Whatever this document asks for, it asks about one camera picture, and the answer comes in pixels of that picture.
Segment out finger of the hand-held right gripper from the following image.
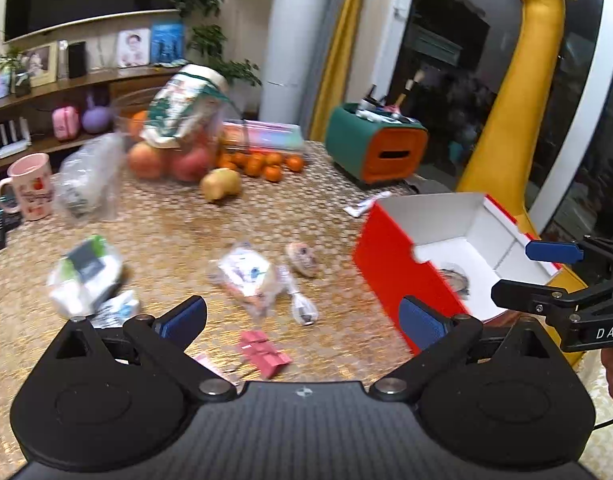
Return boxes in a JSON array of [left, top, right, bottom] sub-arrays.
[[525, 235, 613, 273], [491, 275, 613, 317]]

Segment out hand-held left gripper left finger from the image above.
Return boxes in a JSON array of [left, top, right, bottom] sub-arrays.
[[54, 296, 238, 403]]

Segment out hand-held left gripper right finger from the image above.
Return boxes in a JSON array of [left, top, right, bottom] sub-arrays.
[[369, 296, 553, 403]]

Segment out dark patterned snack packet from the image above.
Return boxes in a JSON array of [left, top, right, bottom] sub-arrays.
[[439, 267, 471, 295]]

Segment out small blue white packet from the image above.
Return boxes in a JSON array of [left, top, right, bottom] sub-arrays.
[[94, 290, 141, 328]]

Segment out clear snack packet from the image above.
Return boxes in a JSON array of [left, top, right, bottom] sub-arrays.
[[206, 242, 280, 318]]

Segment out red cardboard box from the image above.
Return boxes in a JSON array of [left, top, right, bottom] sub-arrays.
[[353, 192, 570, 356]]

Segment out red packet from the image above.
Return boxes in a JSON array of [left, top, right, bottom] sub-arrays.
[[239, 330, 293, 378]]

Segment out white green packet dark label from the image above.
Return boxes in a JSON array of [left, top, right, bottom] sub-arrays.
[[46, 235, 124, 318]]

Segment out small clear packet dark item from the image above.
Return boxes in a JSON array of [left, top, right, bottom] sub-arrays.
[[279, 267, 320, 327]]

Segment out gold patterned desktop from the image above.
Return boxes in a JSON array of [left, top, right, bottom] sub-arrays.
[[0, 140, 613, 480]]

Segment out white tube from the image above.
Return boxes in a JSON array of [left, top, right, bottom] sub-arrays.
[[343, 191, 393, 218]]

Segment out round pink patterned item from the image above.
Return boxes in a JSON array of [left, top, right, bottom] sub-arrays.
[[285, 241, 320, 277]]

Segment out grey cloth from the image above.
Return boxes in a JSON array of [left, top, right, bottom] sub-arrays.
[[404, 172, 457, 196]]

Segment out yellow pear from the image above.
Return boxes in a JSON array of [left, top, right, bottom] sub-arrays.
[[200, 167, 243, 204]]

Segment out red apple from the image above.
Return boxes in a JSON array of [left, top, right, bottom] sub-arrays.
[[169, 145, 210, 183], [127, 142, 168, 180]]

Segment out yellow chair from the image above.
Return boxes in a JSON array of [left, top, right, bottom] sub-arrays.
[[457, 0, 587, 367]]

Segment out white-framed glass door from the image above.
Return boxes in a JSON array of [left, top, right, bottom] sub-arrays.
[[377, 0, 613, 271]]

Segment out clear plastic bag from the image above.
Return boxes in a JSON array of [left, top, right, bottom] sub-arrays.
[[54, 132, 127, 223]]

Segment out pile of tangerines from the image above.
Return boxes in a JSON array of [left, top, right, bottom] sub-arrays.
[[215, 150, 306, 183]]

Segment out green orange tissue box organizer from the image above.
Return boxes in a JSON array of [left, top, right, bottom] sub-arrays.
[[325, 101, 430, 186]]

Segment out pink mug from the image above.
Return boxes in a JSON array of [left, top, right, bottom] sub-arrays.
[[0, 152, 54, 222]]

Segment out clear plastic box colourful contents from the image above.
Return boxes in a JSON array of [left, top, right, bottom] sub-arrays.
[[221, 120, 307, 153]]

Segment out large orange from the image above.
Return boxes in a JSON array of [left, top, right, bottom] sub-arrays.
[[128, 110, 150, 141]]

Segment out makeup brush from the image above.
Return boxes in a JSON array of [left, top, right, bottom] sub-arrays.
[[395, 69, 427, 111]]

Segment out purple kettlebell toy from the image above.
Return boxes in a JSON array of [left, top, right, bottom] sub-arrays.
[[81, 92, 112, 135]]

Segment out clear glass fruit bowl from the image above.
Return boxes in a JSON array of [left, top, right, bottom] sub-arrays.
[[109, 87, 224, 181]]

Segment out pink case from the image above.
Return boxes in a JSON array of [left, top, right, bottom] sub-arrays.
[[51, 106, 81, 141]]

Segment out white router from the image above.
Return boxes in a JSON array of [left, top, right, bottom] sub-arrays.
[[0, 117, 32, 158]]

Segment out wooden TV cabinet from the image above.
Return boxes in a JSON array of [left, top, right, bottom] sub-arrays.
[[0, 65, 197, 201]]

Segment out yellow curtain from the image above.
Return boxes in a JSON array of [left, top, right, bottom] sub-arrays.
[[309, 0, 377, 143]]

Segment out blue card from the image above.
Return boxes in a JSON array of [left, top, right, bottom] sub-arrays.
[[150, 22, 186, 64]]

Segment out green leafy houseplant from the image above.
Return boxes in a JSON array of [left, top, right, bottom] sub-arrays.
[[171, 0, 270, 91]]

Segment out black speaker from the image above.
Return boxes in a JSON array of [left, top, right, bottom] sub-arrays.
[[68, 41, 87, 79]]

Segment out small potted plant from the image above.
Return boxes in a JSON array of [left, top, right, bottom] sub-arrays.
[[0, 47, 32, 98]]

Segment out white standing air conditioner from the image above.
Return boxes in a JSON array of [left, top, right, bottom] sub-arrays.
[[259, 0, 355, 141]]

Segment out white photo frame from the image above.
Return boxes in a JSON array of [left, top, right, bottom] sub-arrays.
[[116, 28, 151, 68]]

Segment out wooden photo frame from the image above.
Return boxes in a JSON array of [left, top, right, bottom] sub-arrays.
[[21, 42, 58, 87]]

